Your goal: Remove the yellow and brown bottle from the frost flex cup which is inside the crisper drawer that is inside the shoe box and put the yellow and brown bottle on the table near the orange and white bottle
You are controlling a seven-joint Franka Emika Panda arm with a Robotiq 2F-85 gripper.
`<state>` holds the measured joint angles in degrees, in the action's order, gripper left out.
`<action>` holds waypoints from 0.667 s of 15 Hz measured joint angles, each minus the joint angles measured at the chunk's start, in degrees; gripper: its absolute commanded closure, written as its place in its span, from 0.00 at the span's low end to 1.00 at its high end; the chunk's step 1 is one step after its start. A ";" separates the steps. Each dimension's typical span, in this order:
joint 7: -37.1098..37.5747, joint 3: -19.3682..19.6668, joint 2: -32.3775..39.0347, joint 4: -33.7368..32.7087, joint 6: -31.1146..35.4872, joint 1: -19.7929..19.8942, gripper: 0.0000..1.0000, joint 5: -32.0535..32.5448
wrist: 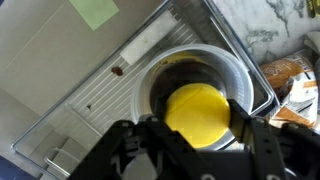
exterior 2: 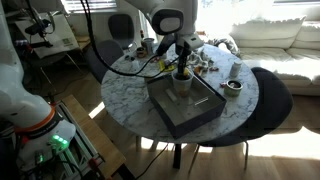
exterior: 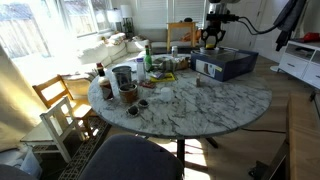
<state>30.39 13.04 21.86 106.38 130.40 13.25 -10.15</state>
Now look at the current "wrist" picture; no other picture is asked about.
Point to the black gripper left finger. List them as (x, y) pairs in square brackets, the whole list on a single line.
[(166, 143)]

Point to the green sticky note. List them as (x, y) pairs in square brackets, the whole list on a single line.
[(95, 11)]

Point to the brown bottle with yellow lid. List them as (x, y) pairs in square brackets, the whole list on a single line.
[(196, 113)]

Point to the orange snack bag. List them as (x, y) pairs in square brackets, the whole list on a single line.
[(290, 86)]

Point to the white rectangular block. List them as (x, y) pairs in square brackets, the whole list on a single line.
[(148, 36)]

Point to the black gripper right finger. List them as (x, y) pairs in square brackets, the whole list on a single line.
[(263, 146)]

